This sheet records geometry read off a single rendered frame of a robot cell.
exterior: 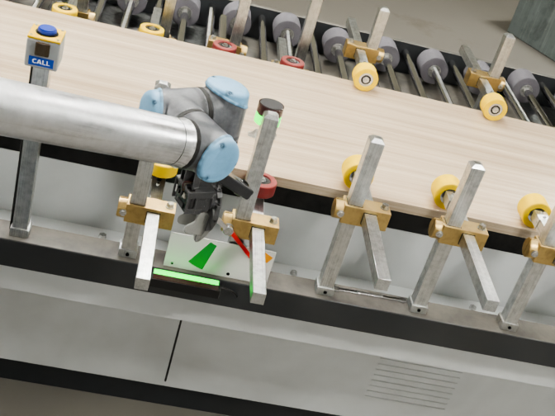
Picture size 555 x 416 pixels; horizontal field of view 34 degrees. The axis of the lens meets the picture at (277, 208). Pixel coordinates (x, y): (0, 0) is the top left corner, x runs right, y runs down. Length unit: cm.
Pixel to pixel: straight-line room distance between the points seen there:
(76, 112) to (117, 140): 9
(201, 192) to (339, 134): 87
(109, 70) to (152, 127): 115
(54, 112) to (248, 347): 143
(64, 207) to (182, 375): 66
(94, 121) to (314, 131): 125
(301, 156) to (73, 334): 84
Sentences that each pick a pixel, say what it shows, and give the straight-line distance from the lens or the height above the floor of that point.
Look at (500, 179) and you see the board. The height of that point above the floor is 90.
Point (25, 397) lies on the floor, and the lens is 284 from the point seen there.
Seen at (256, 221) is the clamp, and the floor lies 87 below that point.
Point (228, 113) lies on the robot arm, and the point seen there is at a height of 125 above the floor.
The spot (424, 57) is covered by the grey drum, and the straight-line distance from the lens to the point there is 368.
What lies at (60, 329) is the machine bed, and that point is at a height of 25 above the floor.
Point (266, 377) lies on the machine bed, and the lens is 277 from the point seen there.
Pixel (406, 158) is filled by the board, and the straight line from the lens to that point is 264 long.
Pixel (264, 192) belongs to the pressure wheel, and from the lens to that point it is 225.
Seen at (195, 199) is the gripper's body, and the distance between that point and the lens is 187.
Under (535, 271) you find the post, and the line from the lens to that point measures 237.
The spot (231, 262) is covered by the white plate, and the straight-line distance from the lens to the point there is 223.
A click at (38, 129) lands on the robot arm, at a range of 141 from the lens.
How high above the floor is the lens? 201
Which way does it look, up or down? 30 degrees down
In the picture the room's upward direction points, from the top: 17 degrees clockwise
